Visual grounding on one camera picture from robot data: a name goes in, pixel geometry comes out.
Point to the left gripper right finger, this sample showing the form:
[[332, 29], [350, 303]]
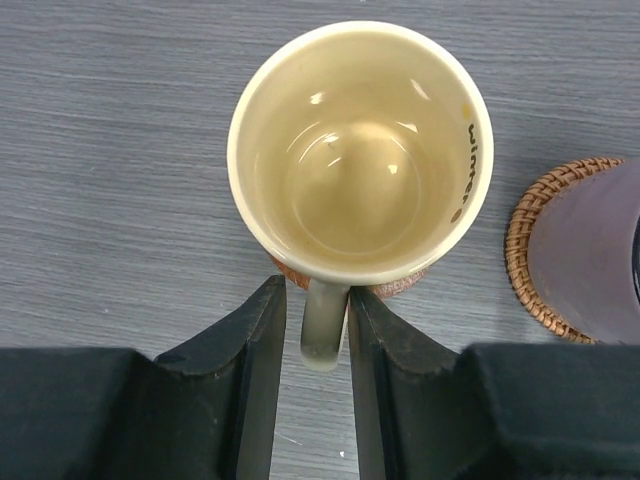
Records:
[[400, 393]]

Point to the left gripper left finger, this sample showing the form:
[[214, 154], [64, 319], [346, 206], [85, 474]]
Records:
[[221, 408]]

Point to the dark wooden coaster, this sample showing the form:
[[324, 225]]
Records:
[[400, 287]]

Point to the small woven rattan coaster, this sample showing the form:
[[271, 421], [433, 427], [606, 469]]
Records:
[[520, 228]]

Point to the purple transparent mug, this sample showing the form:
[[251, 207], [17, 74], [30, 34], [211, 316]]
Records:
[[583, 258]]

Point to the cream mug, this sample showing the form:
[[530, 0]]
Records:
[[358, 154]]

